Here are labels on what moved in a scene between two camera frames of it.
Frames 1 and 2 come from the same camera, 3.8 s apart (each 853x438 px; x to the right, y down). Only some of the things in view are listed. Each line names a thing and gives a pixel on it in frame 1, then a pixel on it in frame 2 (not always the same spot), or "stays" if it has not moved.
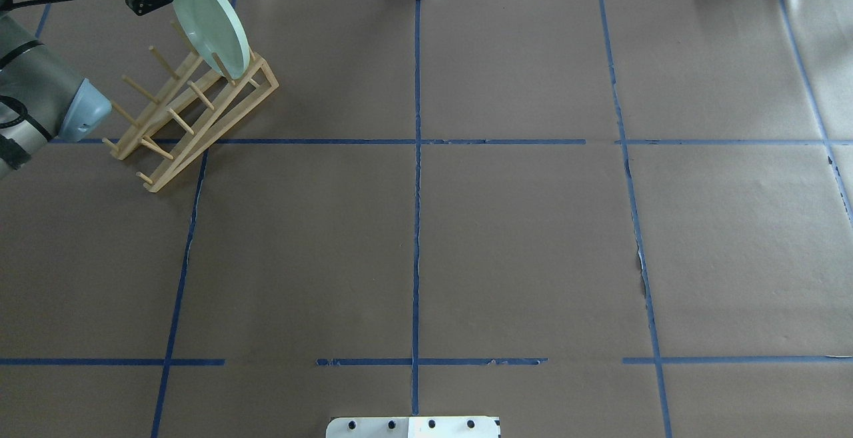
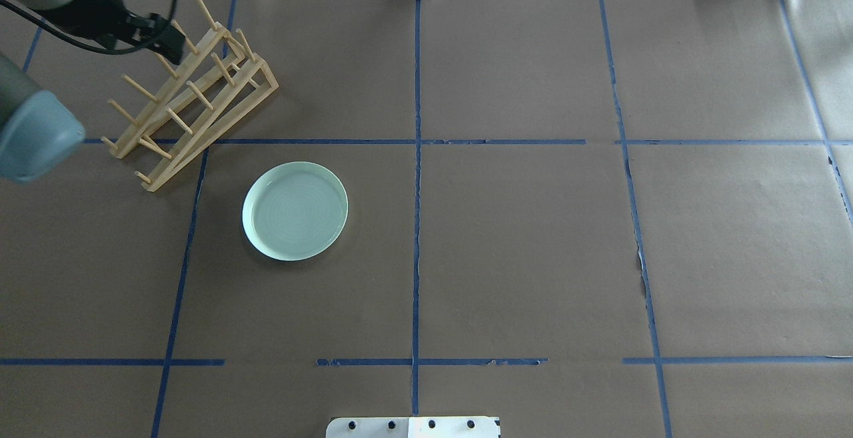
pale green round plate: (211, 26) → (293, 211)
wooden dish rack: (200, 102) stays
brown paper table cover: (508, 209) stays
